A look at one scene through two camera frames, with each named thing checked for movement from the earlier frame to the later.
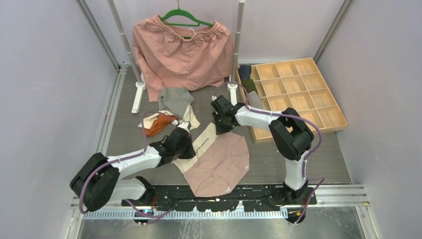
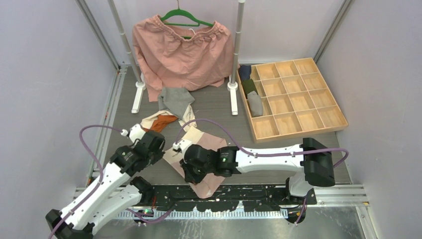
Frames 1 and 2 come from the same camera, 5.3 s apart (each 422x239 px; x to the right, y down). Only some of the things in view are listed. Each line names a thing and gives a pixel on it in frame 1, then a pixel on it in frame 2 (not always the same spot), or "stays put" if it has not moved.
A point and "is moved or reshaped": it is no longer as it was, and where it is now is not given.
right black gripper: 221,129 to 190,176
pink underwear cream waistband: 221,162 is moved or reshaped
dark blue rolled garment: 245,71 stays put
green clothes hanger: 182,12 stays put
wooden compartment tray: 299,85 stays put
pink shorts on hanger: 195,58 stays put
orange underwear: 154,125 stays put
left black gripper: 190,153 to 158,154
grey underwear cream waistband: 255,100 stays put
